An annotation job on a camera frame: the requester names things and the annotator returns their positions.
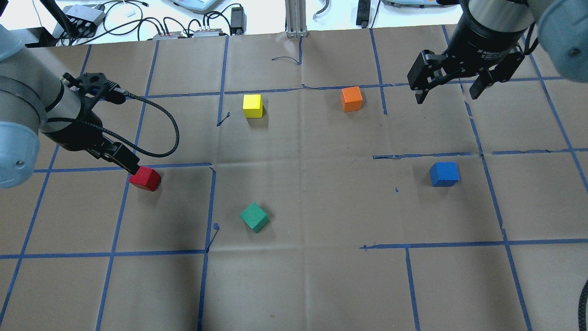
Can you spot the red wooden block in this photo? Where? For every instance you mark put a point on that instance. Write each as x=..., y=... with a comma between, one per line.
x=145, y=179

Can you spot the brown paper table cover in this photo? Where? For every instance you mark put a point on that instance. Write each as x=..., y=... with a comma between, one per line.
x=358, y=239

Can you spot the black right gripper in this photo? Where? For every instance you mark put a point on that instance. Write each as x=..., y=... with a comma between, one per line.
x=482, y=43

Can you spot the aluminium frame post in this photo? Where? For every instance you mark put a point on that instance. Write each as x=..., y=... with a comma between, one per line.
x=295, y=20

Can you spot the orange wooden block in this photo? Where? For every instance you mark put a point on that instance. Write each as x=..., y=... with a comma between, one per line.
x=351, y=99

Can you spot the black power adapter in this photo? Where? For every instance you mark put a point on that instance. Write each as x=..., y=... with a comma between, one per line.
x=237, y=21

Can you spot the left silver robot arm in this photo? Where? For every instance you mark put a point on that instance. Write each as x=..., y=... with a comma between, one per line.
x=35, y=101

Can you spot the green wooden block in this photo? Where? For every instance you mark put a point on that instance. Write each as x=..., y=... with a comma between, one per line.
x=255, y=217

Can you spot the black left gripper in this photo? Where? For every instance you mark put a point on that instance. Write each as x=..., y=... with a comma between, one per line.
x=73, y=134

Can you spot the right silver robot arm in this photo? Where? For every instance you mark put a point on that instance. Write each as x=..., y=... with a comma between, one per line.
x=493, y=37

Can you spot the yellow wooden block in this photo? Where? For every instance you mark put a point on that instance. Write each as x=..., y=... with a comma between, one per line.
x=252, y=106

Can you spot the blue wooden block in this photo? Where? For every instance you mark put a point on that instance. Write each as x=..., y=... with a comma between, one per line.
x=444, y=174

